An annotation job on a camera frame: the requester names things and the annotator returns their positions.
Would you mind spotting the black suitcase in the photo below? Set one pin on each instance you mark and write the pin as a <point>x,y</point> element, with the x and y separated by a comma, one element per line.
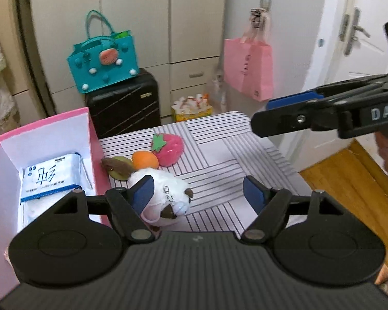
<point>123,109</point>

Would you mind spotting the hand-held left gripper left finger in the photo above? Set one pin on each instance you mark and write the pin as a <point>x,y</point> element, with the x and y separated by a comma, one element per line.
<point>144,192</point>

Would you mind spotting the pink cardboard box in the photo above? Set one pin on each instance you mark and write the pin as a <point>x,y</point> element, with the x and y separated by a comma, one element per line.
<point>0,174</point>

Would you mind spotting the pink paper bag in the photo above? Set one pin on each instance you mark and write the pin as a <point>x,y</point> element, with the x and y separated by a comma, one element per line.
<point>249,67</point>

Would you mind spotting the orange plush fruit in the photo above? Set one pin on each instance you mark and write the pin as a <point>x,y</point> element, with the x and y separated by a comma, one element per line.
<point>145,160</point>

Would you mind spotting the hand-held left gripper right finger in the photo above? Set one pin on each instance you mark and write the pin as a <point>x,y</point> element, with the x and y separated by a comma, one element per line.
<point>253,193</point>

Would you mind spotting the red plush strawberry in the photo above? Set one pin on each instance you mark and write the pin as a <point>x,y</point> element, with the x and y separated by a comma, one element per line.
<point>169,150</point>

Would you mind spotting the clear plastic bag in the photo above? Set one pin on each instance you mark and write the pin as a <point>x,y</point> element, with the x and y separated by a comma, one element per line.
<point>218,87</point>

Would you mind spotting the white door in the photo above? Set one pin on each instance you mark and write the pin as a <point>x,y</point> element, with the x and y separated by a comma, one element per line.
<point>368,64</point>

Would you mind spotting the white cotton tissue pack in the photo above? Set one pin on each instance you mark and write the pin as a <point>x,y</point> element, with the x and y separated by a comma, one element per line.
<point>35,211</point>

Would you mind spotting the white plush animal toy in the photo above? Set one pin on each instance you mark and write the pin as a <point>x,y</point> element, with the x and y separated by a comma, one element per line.
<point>168,190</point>

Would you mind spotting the blue striped wet wipes pack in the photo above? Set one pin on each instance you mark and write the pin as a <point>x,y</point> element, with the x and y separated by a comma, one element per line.
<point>51,177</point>

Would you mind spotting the wall hook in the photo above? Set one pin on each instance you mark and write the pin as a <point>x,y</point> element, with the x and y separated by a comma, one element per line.
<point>265,1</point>

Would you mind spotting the green brown plush kiwi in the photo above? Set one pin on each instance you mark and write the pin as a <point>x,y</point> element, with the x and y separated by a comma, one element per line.
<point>116,168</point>

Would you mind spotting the pack of small bottles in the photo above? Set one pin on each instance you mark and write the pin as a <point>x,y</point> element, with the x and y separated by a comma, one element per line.
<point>190,109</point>

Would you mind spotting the striped tablecloth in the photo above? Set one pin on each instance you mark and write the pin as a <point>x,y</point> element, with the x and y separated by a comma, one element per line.
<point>229,155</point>

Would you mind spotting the teal felt tote bag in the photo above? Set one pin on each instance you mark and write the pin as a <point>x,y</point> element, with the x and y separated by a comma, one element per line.
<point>100,67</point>

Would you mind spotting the beige wardrobe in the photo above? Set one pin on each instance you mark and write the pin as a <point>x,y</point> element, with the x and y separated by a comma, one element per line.
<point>181,22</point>

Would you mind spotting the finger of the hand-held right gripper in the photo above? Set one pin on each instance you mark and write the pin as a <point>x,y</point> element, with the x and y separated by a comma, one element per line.
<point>291,100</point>
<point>278,122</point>

